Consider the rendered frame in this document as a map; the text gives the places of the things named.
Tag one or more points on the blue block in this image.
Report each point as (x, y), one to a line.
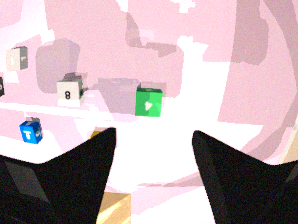
(30, 130)

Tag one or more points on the green block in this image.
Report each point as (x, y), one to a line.
(148, 103)

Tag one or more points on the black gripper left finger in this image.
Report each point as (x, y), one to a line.
(70, 186)

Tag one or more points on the grey block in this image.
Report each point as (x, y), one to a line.
(2, 93)

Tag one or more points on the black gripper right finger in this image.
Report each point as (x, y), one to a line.
(240, 189)

